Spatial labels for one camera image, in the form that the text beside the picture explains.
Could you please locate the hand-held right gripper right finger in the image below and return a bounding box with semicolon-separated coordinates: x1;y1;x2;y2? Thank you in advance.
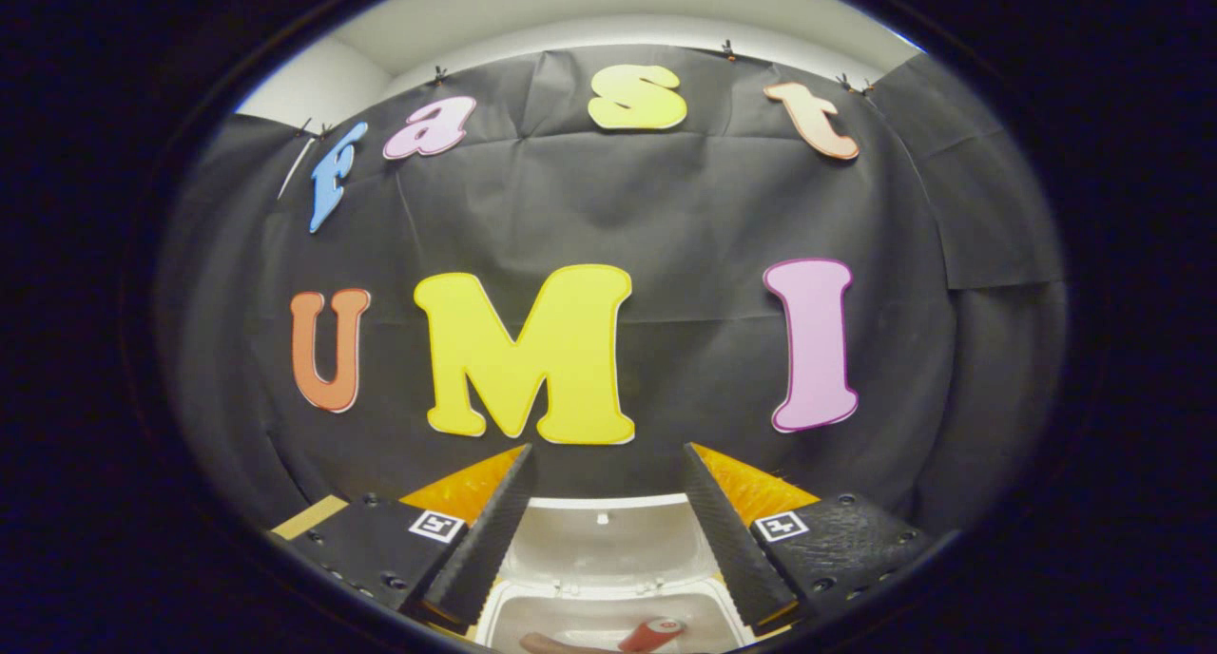
681;442;937;636

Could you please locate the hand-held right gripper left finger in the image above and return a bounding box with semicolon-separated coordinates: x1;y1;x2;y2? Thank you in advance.
271;443;535;634

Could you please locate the white desktop garbage bin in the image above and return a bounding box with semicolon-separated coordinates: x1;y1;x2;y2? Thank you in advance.
471;492;757;654

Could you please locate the red pop can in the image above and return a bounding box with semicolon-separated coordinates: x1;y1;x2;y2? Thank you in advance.
616;617;687;653

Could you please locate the wooden desktop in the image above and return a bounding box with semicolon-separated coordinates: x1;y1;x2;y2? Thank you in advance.
271;494;351;541

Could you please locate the black backdrop cloth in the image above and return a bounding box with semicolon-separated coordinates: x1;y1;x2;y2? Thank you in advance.
152;44;1071;541

